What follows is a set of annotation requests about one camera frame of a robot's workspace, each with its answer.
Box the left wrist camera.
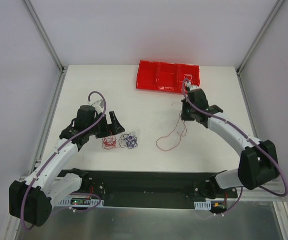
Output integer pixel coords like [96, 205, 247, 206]
[88, 99, 104, 114]

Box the red cable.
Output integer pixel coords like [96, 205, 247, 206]
[101, 134, 117, 151]

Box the purple cable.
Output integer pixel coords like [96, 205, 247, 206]
[118, 132, 139, 150]

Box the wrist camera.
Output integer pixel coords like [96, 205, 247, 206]
[183, 78, 199, 93]
[88, 99, 104, 114]

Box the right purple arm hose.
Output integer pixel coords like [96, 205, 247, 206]
[181, 80, 288, 197]

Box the white cable duct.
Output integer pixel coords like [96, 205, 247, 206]
[194, 201, 212, 211]
[56, 197, 104, 208]

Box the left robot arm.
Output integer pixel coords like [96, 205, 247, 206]
[8, 101, 125, 227]

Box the left aluminium frame post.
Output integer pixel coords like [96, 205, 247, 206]
[21, 0, 68, 73]

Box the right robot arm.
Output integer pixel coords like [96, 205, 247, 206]
[181, 86, 280, 198]

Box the left white cable duct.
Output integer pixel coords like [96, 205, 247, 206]
[56, 197, 104, 208]

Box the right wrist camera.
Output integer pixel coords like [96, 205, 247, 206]
[183, 78, 199, 93]

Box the right white cable duct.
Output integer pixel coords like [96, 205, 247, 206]
[194, 201, 212, 211]

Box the white cable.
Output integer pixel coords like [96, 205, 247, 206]
[155, 73, 199, 152]

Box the right aluminium frame post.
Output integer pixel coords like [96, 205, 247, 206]
[236, 0, 287, 76]

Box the red three-compartment bin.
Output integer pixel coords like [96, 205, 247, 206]
[136, 60, 200, 94]

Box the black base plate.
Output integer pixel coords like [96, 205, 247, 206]
[60, 169, 243, 208]

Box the aluminium frame post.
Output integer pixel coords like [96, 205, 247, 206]
[21, 0, 68, 73]
[236, 0, 287, 76]

